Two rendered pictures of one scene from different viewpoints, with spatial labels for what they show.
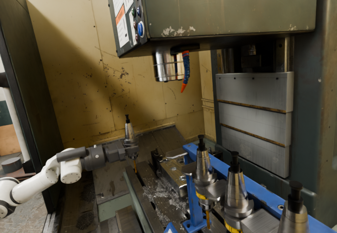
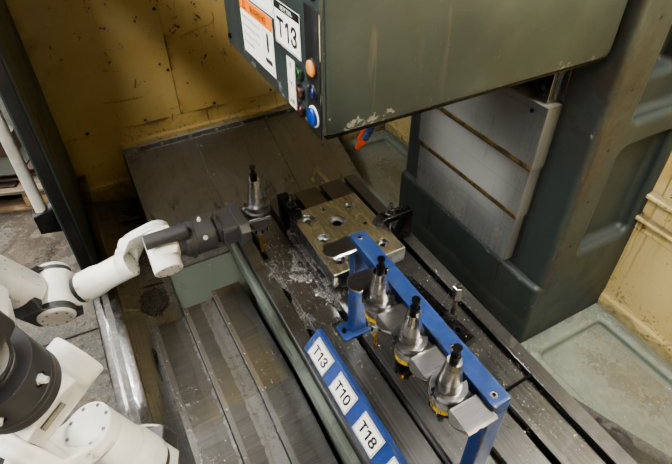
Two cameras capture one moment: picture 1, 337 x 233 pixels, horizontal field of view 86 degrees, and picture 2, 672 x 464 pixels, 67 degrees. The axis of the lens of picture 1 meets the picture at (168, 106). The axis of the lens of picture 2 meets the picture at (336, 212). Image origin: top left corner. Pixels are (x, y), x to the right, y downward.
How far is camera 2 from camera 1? 0.55 m
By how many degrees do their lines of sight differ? 28
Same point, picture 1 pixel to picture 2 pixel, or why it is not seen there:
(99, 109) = (141, 66)
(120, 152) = (243, 231)
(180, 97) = not seen: hidden behind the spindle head
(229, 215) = (400, 350)
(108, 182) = not seen: hidden behind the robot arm
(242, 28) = (471, 90)
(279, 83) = (532, 119)
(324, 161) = (564, 247)
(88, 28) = not seen: outside the picture
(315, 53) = (599, 91)
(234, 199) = (407, 338)
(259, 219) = (428, 357)
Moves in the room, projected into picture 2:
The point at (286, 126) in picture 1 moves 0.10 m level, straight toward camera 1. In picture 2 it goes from (525, 189) to (516, 211)
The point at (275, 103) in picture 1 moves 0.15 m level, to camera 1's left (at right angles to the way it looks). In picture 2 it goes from (518, 148) to (461, 151)
